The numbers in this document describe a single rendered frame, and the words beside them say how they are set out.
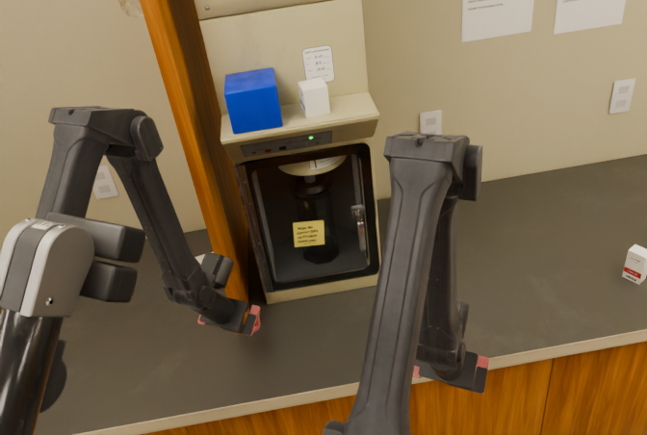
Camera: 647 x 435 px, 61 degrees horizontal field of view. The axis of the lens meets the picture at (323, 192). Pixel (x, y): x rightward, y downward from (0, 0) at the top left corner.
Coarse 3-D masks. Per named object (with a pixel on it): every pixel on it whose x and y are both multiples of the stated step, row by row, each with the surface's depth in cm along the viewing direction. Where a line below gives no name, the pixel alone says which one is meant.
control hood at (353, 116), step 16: (352, 96) 118; (368, 96) 117; (288, 112) 115; (336, 112) 113; (352, 112) 112; (368, 112) 111; (224, 128) 112; (272, 128) 110; (288, 128) 110; (304, 128) 110; (320, 128) 110; (336, 128) 112; (352, 128) 114; (368, 128) 116; (224, 144) 110; (240, 144) 112
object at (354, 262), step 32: (256, 160) 125; (288, 160) 125; (320, 160) 126; (352, 160) 127; (256, 192) 129; (288, 192) 130; (320, 192) 131; (352, 192) 132; (288, 224) 135; (352, 224) 137; (288, 256) 140; (320, 256) 141; (352, 256) 143; (288, 288) 146
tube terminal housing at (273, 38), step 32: (352, 0) 109; (224, 32) 109; (256, 32) 110; (288, 32) 110; (320, 32) 111; (352, 32) 112; (224, 64) 112; (256, 64) 113; (288, 64) 114; (352, 64) 116; (288, 96) 118; (320, 288) 149; (352, 288) 150
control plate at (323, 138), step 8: (304, 136) 113; (312, 136) 114; (320, 136) 115; (328, 136) 116; (248, 144) 113; (256, 144) 113; (264, 144) 114; (272, 144) 115; (280, 144) 116; (288, 144) 117; (296, 144) 118; (304, 144) 119; (312, 144) 120; (320, 144) 121; (248, 152) 118; (256, 152) 119; (264, 152) 120; (272, 152) 121
